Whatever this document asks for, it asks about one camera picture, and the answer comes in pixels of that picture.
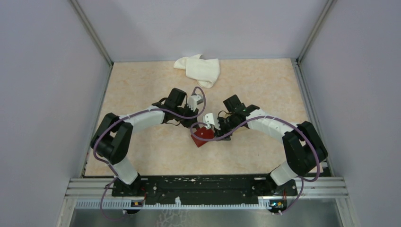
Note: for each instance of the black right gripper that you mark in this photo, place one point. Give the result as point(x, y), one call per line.
point(219, 133)

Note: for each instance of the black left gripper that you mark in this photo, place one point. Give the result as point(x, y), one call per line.
point(189, 122)

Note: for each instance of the red leather card holder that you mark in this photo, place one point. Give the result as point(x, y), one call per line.
point(202, 133)

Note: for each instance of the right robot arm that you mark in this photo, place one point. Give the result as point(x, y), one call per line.
point(303, 147)

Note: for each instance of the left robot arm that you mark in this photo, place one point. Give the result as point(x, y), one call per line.
point(111, 141)

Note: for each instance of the white folded cloth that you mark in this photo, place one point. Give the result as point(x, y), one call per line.
point(204, 71)

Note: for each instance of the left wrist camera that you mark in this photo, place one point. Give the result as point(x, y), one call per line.
point(194, 100)

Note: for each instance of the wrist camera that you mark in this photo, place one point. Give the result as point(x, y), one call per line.
point(194, 100)
point(211, 121)

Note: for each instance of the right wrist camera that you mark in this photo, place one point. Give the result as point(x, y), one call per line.
point(211, 121)

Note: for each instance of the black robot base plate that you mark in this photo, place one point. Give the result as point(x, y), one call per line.
point(205, 189)

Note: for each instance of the aluminium frame rail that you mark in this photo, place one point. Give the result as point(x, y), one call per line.
point(97, 193)

